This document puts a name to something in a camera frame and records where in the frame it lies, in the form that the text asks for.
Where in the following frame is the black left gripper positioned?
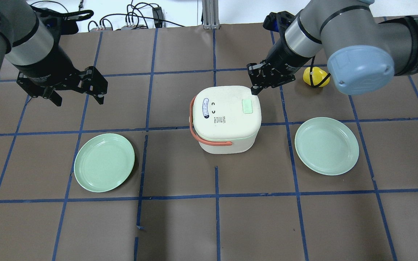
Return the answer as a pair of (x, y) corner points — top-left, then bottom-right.
(16, 66), (108, 106)

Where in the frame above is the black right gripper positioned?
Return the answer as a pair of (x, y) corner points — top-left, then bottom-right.
(247, 61), (297, 96)

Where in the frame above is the white rice cooker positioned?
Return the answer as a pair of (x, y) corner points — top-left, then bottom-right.
(189, 86), (262, 155)

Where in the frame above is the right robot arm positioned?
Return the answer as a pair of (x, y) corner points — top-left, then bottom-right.
(247, 0), (418, 95)

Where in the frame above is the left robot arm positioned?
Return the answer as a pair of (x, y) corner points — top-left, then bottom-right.
(0, 0), (108, 106)

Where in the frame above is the yellow lemon toy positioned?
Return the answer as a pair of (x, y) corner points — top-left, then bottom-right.
(302, 67), (331, 88)

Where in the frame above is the green plate on left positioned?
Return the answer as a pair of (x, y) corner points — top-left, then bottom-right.
(73, 133), (135, 193)

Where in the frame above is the green plate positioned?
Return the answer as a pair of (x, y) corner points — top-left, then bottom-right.
(73, 133), (135, 193)
(295, 117), (360, 176)

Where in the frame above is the green plate on right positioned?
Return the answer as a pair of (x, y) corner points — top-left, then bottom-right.
(295, 117), (360, 176)

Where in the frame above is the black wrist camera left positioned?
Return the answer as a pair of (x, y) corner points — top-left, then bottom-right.
(32, 7), (94, 37)

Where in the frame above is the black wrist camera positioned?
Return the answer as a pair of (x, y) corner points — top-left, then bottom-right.
(32, 7), (94, 37)
(262, 11), (296, 35)

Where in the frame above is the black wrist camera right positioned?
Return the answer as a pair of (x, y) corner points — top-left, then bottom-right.
(262, 11), (296, 35)

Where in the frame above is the aluminium frame post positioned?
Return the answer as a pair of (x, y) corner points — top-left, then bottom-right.
(202, 0), (220, 30)

